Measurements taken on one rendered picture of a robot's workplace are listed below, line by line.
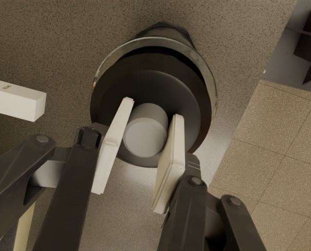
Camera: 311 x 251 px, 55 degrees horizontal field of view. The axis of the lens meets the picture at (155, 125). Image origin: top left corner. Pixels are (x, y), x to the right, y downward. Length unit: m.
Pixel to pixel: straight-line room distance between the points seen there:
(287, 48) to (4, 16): 1.21
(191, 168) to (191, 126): 0.06
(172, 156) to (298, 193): 1.70
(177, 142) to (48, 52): 0.38
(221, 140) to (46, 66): 0.31
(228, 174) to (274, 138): 0.30
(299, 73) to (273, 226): 0.89
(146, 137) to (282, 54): 1.33
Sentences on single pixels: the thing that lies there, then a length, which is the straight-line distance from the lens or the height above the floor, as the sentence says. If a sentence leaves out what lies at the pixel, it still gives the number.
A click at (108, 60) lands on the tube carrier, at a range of 0.25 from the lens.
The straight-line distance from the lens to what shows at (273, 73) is 1.50.
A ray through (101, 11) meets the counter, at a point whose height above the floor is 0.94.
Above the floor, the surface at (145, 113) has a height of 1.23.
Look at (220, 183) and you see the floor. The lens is 1.71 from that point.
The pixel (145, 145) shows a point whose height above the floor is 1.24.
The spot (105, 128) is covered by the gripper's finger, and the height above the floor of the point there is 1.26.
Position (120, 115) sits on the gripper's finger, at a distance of 0.17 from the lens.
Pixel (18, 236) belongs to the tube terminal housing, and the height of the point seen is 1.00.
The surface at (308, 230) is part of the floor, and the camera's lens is 2.02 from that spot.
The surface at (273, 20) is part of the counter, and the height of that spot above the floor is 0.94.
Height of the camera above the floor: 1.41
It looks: 67 degrees down
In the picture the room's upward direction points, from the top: 170 degrees counter-clockwise
